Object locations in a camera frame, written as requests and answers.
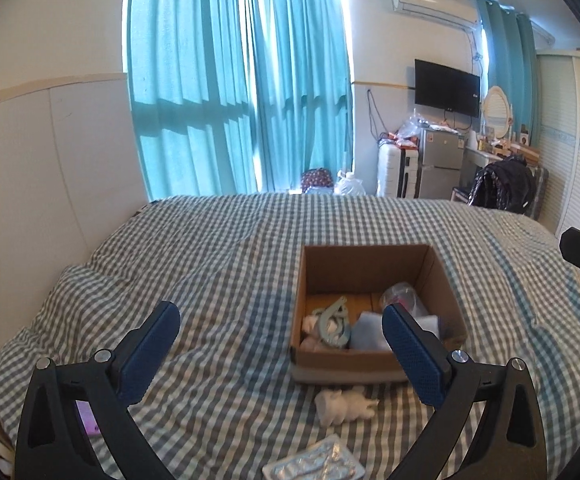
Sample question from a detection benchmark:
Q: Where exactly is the white sock blue cuff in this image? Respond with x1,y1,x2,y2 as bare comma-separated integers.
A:
348,312,440,351

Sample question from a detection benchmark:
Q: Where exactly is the cream lace cloth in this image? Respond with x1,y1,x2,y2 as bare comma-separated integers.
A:
299,314,348,351

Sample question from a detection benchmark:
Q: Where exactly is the purple phone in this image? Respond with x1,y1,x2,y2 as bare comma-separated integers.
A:
76,400,101,437

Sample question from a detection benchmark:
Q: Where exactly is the white sliding wardrobe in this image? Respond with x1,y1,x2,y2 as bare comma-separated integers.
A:
537,51,580,236

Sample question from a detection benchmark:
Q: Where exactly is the oval white mirror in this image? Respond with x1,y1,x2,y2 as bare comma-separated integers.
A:
482,86,512,140

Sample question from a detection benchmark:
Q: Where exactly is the silver mini fridge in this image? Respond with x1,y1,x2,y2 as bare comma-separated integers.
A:
418,128,465,200

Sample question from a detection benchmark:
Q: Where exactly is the grey checked bed cover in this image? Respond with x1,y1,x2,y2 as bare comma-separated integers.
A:
0,194,580,479

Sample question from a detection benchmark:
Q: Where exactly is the clear plastic container in box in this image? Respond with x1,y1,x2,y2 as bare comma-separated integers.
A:
380,282,429,318

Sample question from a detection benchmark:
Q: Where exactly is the teal curtain by wardrobe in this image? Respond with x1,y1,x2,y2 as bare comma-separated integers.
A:
476,0,540,144

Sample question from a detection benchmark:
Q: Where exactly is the brown cardboard box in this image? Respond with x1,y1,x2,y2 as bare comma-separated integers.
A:
290,244,468,386

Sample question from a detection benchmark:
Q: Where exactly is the white suitcase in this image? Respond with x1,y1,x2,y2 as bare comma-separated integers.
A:
377,141,419,198

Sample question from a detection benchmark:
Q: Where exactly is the grey green hair clip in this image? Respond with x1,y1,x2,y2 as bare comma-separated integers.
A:
313,296,351,349

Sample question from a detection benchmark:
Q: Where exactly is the white air conditioner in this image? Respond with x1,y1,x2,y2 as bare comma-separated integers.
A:
392,0,478,30

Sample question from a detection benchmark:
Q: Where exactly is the red patterned bag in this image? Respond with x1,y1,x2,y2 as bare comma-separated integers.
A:
301,168,333,193

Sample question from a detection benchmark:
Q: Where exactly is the teal window curtain right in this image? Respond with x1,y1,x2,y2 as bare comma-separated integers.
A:
245,0,353,192

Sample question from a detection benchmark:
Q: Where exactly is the teal window curtain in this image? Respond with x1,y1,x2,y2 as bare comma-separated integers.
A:
126,0,257,200
245,0,353,192

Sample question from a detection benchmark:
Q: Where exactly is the teal window curtain left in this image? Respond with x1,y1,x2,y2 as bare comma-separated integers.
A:
126,0,257,200

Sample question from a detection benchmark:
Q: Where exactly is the black wall television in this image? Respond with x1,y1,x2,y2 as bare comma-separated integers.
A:
415,58,481,117

